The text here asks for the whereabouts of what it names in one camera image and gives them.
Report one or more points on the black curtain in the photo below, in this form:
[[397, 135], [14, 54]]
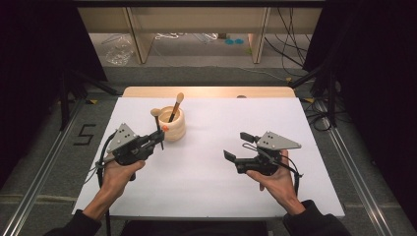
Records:
[[39, 65], [377, 98]]

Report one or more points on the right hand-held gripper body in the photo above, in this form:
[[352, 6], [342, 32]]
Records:
[[265, 157]]

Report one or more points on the blue disc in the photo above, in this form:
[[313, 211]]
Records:
[[239, 41], [229, 42]]

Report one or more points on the person's right hand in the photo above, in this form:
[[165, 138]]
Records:
[[278, 187]]

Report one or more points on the white table mat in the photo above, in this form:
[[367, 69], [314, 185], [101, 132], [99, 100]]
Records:
[[203, 183]]

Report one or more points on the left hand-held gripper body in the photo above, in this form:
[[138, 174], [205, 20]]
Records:
[[128, 147]]

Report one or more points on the clear plastic bag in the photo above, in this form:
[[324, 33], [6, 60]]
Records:
[[119, 52]]

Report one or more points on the thin makeup brush round head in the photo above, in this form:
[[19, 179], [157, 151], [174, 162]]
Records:
[[155, 112]]

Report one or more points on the aluminium rail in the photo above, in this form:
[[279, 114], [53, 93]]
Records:
[[357, 183], [36, 183]]

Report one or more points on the person's left hand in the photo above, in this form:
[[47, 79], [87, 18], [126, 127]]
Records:
[[118, 177]]

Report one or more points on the cream ringed brush holder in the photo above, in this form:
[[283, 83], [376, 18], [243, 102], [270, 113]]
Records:
[[177, 131]]

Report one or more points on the wooden spoon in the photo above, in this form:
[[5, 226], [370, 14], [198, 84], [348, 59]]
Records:
[[179, 97]]

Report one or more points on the beige desk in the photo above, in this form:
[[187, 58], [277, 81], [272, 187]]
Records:
[[196, 19]]

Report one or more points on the black metal stand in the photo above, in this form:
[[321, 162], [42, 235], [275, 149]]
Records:
[[331, 98], [65, 98]]

